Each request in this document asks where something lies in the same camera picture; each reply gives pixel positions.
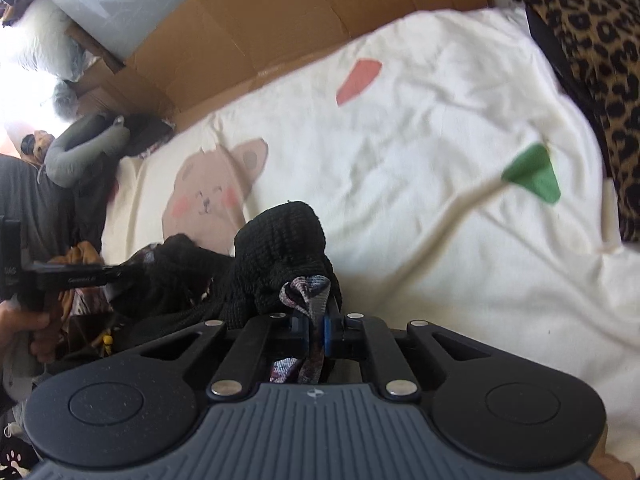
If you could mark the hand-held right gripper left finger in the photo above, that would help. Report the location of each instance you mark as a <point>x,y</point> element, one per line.
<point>299,335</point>

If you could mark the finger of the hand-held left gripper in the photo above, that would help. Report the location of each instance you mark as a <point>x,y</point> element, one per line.
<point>75,279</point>

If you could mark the paw print cloth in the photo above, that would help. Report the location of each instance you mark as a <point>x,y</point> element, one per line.
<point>12,457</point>

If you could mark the person's left hand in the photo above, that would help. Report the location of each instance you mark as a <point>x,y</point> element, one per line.
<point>25,327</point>

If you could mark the black garment with patterned trim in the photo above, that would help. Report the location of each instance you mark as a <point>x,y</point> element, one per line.
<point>280,250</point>

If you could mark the grey neck pillow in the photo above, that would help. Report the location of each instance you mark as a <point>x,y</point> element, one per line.
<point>65,160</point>

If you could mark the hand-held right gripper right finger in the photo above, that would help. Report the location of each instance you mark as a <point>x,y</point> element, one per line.
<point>328,335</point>

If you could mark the cream printed bear blanket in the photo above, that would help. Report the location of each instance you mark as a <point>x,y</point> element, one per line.
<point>400,185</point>

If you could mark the white fluffy pillow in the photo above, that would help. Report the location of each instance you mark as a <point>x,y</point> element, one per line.
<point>35,40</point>

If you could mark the leopard print garment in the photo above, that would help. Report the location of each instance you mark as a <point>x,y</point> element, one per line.
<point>600,35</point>

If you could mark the brown cloth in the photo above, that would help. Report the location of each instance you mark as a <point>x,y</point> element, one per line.
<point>82,255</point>

